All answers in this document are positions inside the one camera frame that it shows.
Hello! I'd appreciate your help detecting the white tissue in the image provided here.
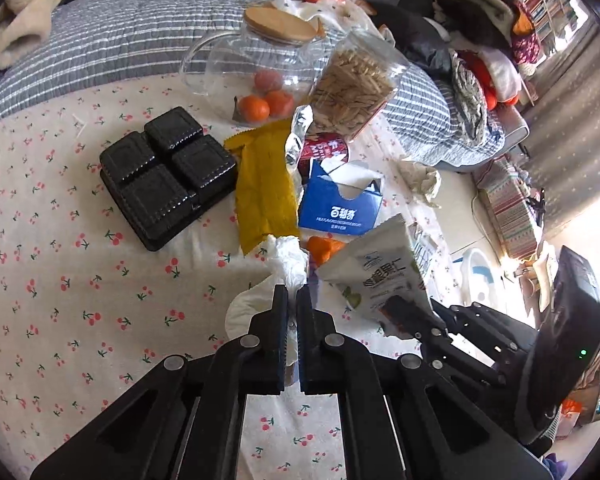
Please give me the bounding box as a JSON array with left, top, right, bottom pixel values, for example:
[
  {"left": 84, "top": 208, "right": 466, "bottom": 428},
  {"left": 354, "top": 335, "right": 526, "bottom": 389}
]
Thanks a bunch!
[
  {"left": 225, "top": 235, "right": 309, "bottom": 339},
  {"left": 396, "top": 159, "right": 442, "bottom": 208}
]

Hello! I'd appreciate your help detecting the white milk carton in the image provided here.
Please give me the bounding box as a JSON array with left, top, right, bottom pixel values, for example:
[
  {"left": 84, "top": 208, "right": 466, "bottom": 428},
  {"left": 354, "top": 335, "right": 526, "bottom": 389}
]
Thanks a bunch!
[{"left": 317, "top": 214, "right": 444, "bottom": 339}]

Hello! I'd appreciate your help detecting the blue biscuit box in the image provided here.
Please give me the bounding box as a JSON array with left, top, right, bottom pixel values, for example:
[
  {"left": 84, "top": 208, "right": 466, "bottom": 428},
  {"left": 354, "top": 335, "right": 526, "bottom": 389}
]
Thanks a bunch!
[{"left": 298, "top": 157, "right": 385, "bottom": 236}]

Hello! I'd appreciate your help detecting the yellow foil snack wrapper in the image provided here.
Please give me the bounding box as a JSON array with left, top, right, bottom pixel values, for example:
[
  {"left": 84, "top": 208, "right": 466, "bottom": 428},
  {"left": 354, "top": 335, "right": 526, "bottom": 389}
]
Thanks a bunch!
[{"left": 224, "top": 105, "right": 314, "bottom": 255}]

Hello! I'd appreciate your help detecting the black plastic snack tray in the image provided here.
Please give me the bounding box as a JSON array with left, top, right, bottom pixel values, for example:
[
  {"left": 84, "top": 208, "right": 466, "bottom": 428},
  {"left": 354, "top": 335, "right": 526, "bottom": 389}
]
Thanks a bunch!
[{"left": 99, "top": 106, "right": 238, "bottom": 252}]

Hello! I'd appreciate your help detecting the red milk drink can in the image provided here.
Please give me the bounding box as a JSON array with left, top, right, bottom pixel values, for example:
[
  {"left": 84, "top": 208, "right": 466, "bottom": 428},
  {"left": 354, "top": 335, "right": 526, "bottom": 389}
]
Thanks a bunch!
[{"left": 298, "top": 132, "right": 349, "bottom": 183}]

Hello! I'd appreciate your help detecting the orange peel piece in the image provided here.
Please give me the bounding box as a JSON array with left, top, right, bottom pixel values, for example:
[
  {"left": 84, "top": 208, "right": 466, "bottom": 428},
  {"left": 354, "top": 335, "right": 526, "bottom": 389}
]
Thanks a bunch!
[{"left": 306, "top": 236, "right": 346, "bottom": 266}]

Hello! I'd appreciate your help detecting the striped storage box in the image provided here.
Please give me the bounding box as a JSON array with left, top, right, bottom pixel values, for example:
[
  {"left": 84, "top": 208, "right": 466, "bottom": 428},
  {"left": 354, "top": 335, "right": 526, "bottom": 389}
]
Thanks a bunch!
[{"left": 474, "top": 155, "right": 543, "bottom": 260}]

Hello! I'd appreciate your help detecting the cherry print tablecloth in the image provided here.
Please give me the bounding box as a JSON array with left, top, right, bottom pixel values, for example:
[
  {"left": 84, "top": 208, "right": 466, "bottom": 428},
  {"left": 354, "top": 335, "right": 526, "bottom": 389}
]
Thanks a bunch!
[{"left": 0, "top": 72, "right": 462, "bottom": 480}]

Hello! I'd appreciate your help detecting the orange tangerine front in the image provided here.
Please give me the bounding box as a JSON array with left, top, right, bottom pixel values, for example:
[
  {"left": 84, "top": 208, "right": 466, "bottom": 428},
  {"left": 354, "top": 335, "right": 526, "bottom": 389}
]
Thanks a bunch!
[{"left": 237, "top": 94, "right": 271, "bottom": 124}]

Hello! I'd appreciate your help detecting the orange tangerine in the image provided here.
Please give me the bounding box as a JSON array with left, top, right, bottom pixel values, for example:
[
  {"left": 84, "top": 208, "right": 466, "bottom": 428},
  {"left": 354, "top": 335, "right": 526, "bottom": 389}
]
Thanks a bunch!
[
  {"left": 237, "top": 94, "right": 271, "bottom": 124},
  {"left": 264, "top": 90, "right": 296, "bottom": 118}
]

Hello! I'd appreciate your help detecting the orange tangerine right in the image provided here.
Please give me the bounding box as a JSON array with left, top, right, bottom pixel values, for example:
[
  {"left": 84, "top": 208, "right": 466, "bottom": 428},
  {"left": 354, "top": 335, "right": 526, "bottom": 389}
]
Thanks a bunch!
[{"left": 264, "top": 90, "right": 296, "bottom": 118}]

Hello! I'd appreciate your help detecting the pile of clothes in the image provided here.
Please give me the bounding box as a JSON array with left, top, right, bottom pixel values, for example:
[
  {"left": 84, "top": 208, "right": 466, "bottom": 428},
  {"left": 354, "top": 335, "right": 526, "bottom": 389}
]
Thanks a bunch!
[{"left": 369, "top": 0, "right": 552, "bottom": 146}]

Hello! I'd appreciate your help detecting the reddish tangerine back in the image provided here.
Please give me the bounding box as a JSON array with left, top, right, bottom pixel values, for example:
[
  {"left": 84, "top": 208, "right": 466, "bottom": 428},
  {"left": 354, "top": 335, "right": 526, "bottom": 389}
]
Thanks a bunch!
[{"left": 253, "top": 68, "right": 284, "bottom": 94}]

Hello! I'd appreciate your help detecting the glass teapot wooden lid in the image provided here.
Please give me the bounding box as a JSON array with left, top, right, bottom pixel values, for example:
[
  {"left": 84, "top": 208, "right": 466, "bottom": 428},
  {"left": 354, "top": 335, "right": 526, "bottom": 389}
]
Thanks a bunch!
[{"left": 180, "top": 4, "right": 325, "bottom": 127}]

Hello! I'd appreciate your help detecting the sunflower seed plastic jar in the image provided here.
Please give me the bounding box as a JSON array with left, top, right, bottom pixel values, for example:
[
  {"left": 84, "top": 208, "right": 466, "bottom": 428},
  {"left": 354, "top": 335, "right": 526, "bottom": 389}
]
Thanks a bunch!
[{"left": 311, "top": 30, "right": 408, "bottom": 141}]

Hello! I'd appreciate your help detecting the grey striped quilt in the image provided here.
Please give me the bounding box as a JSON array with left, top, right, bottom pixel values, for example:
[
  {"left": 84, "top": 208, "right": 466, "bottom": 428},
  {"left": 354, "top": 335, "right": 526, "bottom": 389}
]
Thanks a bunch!
[{"left": 0, "top": 0, "right": 505, "bottom": 167}]

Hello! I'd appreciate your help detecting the white patterned cloth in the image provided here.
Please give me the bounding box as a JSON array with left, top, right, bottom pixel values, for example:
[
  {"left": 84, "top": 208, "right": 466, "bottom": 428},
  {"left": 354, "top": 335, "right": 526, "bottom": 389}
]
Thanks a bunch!
[{"left": 268, "top": 0, "right": 396, "bottom": 47}]

